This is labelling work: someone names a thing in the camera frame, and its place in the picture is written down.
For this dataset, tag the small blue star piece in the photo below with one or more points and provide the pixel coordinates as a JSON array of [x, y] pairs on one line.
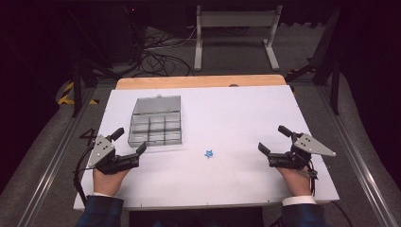
[[209, 153]]

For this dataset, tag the person's left hand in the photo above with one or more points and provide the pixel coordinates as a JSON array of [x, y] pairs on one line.
[[108, 181]]

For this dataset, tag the white metal stand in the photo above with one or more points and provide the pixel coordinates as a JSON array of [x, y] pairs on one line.
[[236, 34]]

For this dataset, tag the black tripod stand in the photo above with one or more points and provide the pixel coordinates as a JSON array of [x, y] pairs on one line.
[[85, 56]]

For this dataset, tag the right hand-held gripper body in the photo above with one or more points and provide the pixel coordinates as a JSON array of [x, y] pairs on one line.
[[299, 151]]

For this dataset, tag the person's right hand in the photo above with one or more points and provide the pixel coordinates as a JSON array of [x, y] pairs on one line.
[[294, 181]]

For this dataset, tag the black metal stand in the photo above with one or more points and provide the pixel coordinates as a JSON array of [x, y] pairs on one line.
[[324, 60]]

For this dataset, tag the wooden table board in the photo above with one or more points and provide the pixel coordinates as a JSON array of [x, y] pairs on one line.
[[201, 81]]

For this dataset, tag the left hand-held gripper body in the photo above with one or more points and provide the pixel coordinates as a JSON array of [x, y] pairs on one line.
[[105, 156]]

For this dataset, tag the clear plastic compartment box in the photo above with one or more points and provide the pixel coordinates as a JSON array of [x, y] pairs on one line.
[[156, 121]]

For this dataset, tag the yellow black floor tape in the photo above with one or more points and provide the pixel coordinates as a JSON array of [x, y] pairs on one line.
[[71, 96]]

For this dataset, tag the white table cover sheet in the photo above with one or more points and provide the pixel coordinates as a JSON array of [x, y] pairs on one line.
[[208, 148]]

